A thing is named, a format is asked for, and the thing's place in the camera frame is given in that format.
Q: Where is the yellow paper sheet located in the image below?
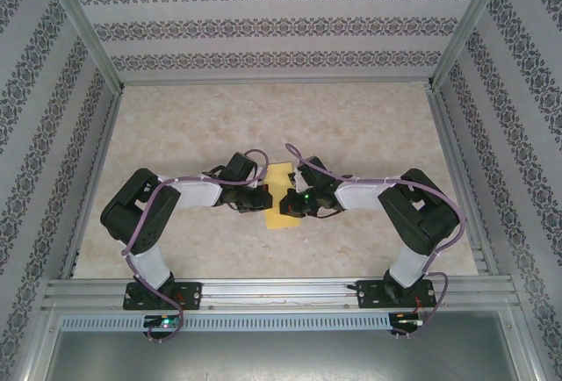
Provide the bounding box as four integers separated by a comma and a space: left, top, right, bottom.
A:
264, 162, 302, 231

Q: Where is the left controller circuit board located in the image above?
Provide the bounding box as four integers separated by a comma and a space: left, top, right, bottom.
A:
144, 315, 181, 328

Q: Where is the controller circuit board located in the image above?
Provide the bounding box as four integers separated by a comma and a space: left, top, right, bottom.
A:
144, 315, 181, 328
393, 313, 427, 327

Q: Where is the grey metal panel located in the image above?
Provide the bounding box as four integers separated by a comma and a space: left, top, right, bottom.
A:
43, 330, 539, 381

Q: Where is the right controller circuit board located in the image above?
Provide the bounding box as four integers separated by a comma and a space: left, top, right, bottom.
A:
393, 313, 427, 327

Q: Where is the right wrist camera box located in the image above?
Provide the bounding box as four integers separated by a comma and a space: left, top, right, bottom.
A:
289, 168, 311, 192

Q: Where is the aluminium mounting rail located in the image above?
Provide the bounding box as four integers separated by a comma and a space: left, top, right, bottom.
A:
41, 277, 519, 312

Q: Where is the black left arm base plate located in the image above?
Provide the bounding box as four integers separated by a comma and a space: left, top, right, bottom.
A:
124, 281, 203, 312

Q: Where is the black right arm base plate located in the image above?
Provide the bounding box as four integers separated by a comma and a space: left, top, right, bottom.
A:
356, 278, 436, 310

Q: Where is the aluminium back rail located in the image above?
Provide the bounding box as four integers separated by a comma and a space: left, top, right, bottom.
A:
118, 76, 436, 89

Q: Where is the slotted grey cable duct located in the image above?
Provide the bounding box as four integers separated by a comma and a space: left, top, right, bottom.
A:
59, 313, 392, 333

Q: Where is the aluminium side rail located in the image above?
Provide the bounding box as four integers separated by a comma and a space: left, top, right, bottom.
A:
428, 89, 500, 277
59, 90, 124, 279

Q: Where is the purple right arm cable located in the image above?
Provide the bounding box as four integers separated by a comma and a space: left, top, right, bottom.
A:
285, 142, 466, 327

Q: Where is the aluminium frame post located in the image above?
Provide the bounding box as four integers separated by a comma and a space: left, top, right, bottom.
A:
37, 0, 126, 92
428, 0, 515, 90

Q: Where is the aluminium frame bar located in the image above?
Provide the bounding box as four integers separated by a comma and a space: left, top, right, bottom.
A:
500, 310, 552, 381
8, 308, 61, 381

